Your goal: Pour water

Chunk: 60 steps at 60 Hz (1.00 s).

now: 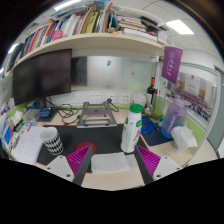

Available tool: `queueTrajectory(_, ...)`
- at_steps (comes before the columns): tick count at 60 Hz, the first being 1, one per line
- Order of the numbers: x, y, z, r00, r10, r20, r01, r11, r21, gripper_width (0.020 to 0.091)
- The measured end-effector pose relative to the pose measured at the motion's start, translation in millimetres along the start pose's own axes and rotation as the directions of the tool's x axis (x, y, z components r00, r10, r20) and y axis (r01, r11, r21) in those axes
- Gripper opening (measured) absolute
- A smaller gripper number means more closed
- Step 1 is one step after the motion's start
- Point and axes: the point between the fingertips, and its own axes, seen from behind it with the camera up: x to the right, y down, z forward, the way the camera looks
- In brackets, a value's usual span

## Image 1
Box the white printed paper stack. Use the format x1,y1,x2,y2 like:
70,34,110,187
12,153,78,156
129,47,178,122
11,125,51,166

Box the white wall socket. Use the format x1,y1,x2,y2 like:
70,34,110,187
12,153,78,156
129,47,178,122
105,93,118,104
89,93,102,104
119,93,132,104

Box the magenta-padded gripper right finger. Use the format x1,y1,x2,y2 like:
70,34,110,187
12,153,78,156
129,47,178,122
133,144,183,186

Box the dark wine bottle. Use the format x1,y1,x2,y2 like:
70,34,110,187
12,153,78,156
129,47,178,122
146,76,156,106

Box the group photo poster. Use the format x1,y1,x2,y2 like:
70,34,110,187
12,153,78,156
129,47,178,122
174,71,218,123

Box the crumpled white tissue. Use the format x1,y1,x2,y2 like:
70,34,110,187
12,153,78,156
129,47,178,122
170,125,199,153

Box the white lidded jar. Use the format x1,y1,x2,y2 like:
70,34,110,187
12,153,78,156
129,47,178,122
132,94,148,108

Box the black tangled cables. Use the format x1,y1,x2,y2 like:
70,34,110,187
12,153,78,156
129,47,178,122
46,98,83,125

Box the beige shelf with books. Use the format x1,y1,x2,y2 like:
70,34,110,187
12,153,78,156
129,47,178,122
3,1,174,78

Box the green drinking glass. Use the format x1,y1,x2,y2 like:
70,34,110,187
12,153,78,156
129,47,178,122
151,96,166,121

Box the coiled blue cable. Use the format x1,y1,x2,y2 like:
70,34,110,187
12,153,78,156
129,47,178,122
139,118,160,136

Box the purple hanging banner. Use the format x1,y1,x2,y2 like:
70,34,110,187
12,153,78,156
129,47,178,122
161,45,184,85

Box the grey metal laptop stand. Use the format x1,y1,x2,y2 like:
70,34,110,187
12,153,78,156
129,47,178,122
76,101,118,129

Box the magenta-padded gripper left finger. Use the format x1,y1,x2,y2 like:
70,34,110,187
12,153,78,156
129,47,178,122
44,144,94,187

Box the clear plastic box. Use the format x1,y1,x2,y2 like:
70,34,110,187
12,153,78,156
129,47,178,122
22,109,42,125

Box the white tissues green pack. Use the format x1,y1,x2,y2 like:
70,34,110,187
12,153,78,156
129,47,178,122
6,111,24,131

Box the black desk mat red edge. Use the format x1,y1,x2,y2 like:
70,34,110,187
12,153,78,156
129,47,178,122
35,123,150,174

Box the rectangular ceiling light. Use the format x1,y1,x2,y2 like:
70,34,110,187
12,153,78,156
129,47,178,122
165,19,195,36

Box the black white checkered mug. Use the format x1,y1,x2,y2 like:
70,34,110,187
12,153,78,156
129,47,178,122
39,126,65,156

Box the purple translucent water bottle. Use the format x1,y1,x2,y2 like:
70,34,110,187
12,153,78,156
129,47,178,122
160,96,188,140

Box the black computer monitor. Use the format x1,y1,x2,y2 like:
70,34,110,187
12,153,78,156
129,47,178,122
12,48,73,107

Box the dark blue mat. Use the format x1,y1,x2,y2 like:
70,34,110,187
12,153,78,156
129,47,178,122
142,114,174,147

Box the white drink bottle green cap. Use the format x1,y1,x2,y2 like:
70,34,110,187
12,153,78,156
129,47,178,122
120,103,144,154

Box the small blue device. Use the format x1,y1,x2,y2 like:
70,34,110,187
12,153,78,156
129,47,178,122
39,107,54,120

